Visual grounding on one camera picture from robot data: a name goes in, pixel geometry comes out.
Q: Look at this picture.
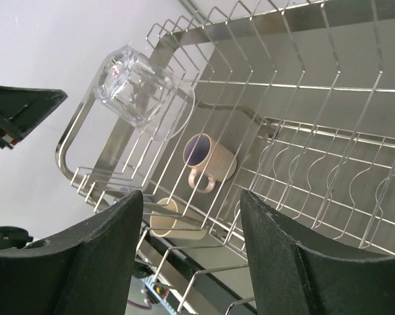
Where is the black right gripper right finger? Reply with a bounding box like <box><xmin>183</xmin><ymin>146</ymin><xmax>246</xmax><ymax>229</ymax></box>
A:
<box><xmin>240</xmin><ymin>190</ymin><xmax>395</xmax><ymax>314</ymax></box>

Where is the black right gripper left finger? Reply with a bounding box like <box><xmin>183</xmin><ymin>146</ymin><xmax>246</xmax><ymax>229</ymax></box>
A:
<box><xmin>0</xmin><ymin>190</ymin><xmax>143</xmax><ymax>314</ymax></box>

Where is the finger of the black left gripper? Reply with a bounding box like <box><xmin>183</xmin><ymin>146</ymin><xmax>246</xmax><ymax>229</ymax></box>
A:
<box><xmin>0</xmin><ymin>85</ymin><xmax>68</xmax><ymax>150</ymax></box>

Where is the beige tumbler cup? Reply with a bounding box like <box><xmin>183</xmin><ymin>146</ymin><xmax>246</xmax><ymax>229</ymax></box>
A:
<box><xmin>150</xmin><ymin>198</ymin><xmax>207</xmax><ymax>240</ymax></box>

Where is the clear plastic cup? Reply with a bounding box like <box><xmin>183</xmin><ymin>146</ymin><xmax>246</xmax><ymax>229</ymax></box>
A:
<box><xmin>94</xmin><ymin>45</ymin><xmax>196</xmax><ymax>141</ymax></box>

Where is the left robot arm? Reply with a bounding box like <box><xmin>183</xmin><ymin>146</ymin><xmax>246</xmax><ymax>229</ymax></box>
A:
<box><xmin>0</xmin><ymin>85</ymin><xmax>68</xmax><ymax>250</ymax></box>

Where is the steel two-tier dish rack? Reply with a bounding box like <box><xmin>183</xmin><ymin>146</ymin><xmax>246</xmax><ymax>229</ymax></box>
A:
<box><xmin>55</xmin><ymin>1</ymin><xmax>395</xmax><ymax>314</ymax></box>

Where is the grey slotted cable duct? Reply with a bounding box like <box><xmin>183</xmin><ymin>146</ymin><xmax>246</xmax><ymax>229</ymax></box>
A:
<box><xmin>141</xmin><ymin>276</ymin><xmax>179</xmax><ymax>314</ymax></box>

